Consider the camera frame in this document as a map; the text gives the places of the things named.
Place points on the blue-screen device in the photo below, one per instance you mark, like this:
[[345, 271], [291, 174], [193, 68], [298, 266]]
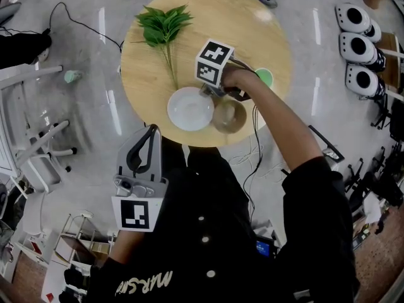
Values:
[[262, 248]]

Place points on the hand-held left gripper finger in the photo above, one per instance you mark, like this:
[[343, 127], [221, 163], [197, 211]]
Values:
[[156, 159], [127, 159]]

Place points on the small metal-frame shelf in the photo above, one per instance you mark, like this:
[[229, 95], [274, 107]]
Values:
[[79, 251]]

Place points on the white desk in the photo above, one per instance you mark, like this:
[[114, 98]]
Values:
[[8, 137]]

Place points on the brown glass bowl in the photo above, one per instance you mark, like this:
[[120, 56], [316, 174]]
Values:
[[228, 117]]

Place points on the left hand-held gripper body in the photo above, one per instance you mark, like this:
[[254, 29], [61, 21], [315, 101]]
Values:
[[134, 213]]

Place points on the white saucer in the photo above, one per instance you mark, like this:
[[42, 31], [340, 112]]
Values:
[[189, 109]]

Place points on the person's right hand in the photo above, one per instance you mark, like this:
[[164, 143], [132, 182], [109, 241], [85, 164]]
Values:
[[240, 77]]

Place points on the person's left forearm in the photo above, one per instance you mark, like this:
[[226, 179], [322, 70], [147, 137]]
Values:
[[126, 245]]

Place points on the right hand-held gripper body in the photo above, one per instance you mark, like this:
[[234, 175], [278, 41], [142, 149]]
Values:
[[210, 65]]

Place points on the grey round shell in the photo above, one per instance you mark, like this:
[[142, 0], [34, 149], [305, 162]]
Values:
[[9, 11]]

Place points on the grey chair patterned cushion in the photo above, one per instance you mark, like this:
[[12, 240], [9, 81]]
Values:
[[331, 155]]

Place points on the white round robot heads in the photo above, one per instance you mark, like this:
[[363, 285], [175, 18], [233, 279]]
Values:
[[347, 50]]

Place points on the person's black shirt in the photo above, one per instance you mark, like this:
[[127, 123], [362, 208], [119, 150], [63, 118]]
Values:
[[221, 216]]

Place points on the black office chair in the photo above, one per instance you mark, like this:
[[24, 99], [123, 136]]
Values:
[[391, 181], [397, 118]]

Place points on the green leaf sprig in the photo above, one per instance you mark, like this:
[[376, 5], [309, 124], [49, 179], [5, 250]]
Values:
[[161, 27]]

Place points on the wooden crate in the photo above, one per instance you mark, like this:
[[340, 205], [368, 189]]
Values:
[[391, 71]]

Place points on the person's right forearm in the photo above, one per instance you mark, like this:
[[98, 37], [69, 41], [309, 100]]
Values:
[[284, 125]]

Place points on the white capsule backpack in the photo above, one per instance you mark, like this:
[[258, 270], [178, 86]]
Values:
[[375, 33], [352, 84], [342, 21]]

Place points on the white office chair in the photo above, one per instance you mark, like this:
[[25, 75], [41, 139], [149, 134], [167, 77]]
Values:
[[44, 139]]

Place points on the pale green paper cup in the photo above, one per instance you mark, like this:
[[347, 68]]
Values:
[[73, 76]]

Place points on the black power adapter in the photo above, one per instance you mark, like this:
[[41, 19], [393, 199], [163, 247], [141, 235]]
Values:
[[46, 31]]

